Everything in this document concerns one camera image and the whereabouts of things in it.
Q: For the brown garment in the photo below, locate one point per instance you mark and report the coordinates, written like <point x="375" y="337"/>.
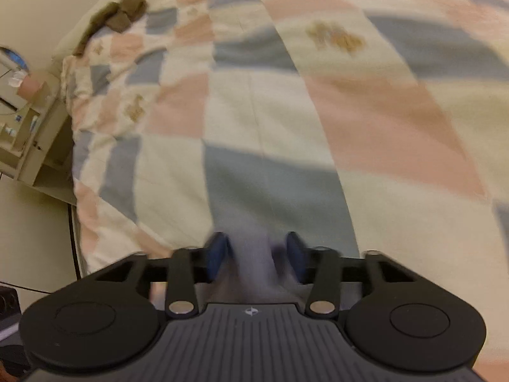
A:
<point x="116" y="16"/>

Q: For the beige padded headboard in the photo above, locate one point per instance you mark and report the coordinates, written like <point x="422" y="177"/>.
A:
<point x="99" y="12"/>

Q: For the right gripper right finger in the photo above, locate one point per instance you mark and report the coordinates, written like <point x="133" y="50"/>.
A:
<point x="320" y="268"/>

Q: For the beige dressing table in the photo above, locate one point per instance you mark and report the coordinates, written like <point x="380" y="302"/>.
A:
<point x="37" y="143"/>

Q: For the oval mirror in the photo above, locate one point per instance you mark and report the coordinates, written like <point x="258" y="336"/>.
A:
<point x="12" y="62"/>

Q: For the grey garment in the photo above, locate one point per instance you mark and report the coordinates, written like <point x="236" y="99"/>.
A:
<point x="257" y="270"/>

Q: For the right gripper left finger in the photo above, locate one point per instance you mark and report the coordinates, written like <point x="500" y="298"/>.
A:
<point x="189" y="267"/>

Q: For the pink tissue box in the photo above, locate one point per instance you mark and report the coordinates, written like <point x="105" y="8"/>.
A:
<point x="25" y="84"/>

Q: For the checkered pastel quilt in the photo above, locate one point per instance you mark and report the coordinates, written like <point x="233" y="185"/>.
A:
<point x="358" y="124"/>

